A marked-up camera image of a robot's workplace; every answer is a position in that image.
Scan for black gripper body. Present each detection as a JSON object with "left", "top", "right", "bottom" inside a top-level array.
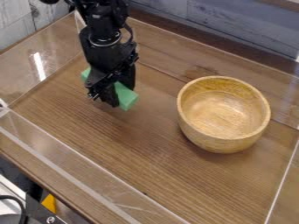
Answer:
[{"left": 79, "top": 27, "right": 140, "bottom": 101}]

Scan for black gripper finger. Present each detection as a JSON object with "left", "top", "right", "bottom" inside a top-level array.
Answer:
[
  {"left": 99, "top": 84, "right": 119, "bottom": 108},
  {"left": 119, "top": 65, "right": 136, "bottom": 90}
]

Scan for green rectangular block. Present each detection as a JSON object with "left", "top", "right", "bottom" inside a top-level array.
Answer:
[{"left": 80, "top": 68, "right": 139, "bottom": 111}]

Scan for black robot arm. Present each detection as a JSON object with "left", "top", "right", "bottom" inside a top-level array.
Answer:
[{"left": 63, "top": 0, "right": 139, "bottom": 111}]

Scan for brown wooden bowl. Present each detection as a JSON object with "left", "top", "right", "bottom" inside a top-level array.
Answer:
[{"left": 176, "top": 76, "right": 271, "bottom": 154}]

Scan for clear acrylic tray walls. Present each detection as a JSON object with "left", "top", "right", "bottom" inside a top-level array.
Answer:
[{"left": 0, "top": 16, "right": 299, "bottom": 224}]

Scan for clear acrylic corner bracket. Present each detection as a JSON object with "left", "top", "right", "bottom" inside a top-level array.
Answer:
[{"left": 74, "top": 11, "right": 87, "bottom": 32}]

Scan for black cable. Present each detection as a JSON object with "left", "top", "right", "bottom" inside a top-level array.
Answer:
[{"left": 0, "top": 194, "right": 28, "bottom": 224}]

